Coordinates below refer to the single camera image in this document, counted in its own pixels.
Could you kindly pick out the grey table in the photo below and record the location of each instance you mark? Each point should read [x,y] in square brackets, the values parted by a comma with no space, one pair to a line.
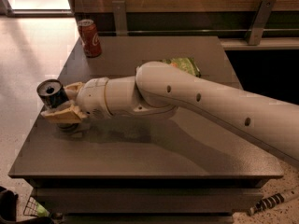
[182,170]

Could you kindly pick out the black white striped stick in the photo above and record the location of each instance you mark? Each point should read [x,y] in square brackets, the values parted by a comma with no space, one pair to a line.
[274,200]

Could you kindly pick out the wire basket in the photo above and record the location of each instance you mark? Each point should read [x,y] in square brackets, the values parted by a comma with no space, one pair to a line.
[34,209]

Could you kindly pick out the red coca-cola can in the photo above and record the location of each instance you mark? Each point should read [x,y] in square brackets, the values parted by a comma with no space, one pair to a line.
[90,38]

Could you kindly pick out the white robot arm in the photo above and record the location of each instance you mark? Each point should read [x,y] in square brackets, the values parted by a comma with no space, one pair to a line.
[158,89]

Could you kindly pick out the green chip bag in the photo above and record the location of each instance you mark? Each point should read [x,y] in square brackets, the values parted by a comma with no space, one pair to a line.
[186,64]

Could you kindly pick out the metal bracket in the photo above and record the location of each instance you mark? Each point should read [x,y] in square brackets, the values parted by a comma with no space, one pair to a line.
[255,32]
[120,17]

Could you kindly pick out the left metal bracket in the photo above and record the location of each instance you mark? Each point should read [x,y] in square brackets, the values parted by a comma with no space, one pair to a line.
[120,17]

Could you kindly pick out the black bag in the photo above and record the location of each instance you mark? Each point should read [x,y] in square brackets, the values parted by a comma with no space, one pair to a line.
[8,204]

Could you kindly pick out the metal rail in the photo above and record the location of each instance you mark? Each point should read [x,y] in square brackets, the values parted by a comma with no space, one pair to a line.
[219,33]

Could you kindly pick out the right metal bracket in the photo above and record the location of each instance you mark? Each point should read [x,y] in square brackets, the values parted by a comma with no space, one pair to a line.
[255,32]

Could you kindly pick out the blue silver redbull can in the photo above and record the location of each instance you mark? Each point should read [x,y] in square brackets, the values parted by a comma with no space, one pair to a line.
[52,94]

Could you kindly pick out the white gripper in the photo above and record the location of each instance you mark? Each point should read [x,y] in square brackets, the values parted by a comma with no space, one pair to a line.
[92,97]

